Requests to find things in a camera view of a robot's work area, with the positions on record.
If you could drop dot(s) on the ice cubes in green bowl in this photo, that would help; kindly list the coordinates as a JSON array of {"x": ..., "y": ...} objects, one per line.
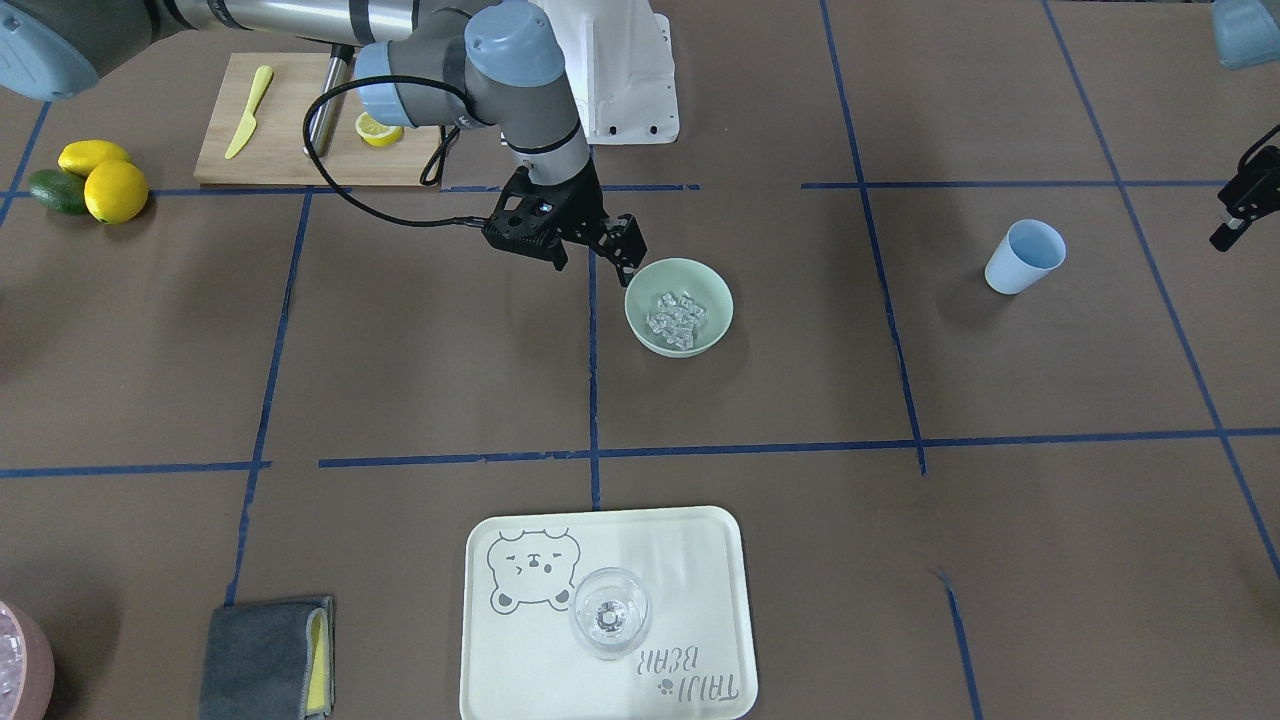
[{"x": 676, "y": 319}]

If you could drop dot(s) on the green ceramic bowl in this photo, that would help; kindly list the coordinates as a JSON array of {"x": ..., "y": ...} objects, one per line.
[{"x": 679, "y": 275}]

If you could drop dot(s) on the yellow plastic knife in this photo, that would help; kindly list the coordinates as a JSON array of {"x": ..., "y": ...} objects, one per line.
[{"x": 247, "y": 123}]

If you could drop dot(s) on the white bear tray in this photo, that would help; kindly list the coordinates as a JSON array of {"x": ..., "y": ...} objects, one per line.
[{"x": 520, "y": 658}]

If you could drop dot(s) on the clear wine glass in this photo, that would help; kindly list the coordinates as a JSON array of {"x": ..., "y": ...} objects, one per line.
[{"x": 611, "y": 613}]

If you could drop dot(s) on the pink bowl with ice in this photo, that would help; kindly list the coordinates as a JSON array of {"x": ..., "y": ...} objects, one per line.
[{"x": 27, "y": 666}]

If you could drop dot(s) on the grey folded cloth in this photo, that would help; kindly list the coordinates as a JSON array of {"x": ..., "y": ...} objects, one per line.
[{"x": 270, "y": 660}]

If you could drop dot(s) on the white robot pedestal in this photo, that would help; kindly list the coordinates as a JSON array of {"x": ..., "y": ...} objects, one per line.
[{"x": 620, "y": 64}]

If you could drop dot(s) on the half lemon slice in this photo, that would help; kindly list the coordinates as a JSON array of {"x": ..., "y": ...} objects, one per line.
[{"x": 376, "y": 134}]

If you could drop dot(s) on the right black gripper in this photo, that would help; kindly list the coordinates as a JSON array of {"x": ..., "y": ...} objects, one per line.
[{"x": 581, "y": 213}]

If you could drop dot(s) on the green lime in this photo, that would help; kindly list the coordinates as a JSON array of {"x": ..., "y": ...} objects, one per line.
[{"x": 59, "y": 191}]

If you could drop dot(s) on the light blue plastic cup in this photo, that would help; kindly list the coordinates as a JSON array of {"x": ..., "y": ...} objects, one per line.
[{"x": 1030, "y": 250}]

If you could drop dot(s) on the wooden cutting board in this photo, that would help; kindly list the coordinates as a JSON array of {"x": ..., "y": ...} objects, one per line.
[{"x": 275, "y": 154}]

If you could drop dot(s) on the yellow lemon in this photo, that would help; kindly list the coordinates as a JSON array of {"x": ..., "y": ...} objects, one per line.
[
  {"x": 80, "y": 158},
  {"x": 115, "y": 192}
]

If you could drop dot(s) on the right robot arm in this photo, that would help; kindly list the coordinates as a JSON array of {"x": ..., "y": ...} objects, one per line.
[{"x": 459, "y": 64}]

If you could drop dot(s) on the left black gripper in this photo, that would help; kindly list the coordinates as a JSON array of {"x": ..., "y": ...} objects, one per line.
[{"x": 1243, "y": 194}]

